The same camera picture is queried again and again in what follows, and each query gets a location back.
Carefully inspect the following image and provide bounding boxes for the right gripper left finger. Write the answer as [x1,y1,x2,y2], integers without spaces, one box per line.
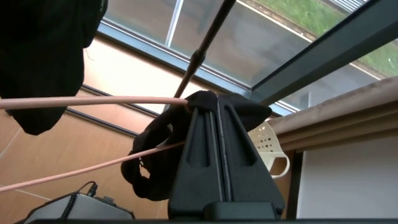
[167,107,224,218]

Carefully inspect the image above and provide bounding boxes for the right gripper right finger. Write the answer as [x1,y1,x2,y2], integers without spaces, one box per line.
[216,95,285,218]

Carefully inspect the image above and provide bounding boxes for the black garment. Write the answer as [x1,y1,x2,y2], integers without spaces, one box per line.
[120,90,273,202]

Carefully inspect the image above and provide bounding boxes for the pink clothes hanger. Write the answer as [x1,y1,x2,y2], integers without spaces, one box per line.
[0,95,189,194]

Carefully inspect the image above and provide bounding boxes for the black shorts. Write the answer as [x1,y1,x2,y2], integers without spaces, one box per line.
[0,0,109,136]

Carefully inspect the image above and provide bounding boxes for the white laundry basket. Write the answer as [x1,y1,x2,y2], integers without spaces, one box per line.
[248,121,291,180]

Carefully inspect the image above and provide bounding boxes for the black clothes rack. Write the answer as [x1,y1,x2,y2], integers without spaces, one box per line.
[4,0,237,138]

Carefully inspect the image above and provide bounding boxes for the beige curtain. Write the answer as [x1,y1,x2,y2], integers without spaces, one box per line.
[267,76,398,153]

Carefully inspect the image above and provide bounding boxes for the window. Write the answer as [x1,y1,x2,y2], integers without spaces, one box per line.
[98,0,398,118]

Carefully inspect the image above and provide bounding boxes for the black cable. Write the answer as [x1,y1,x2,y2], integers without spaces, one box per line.
[60,181,99,218]

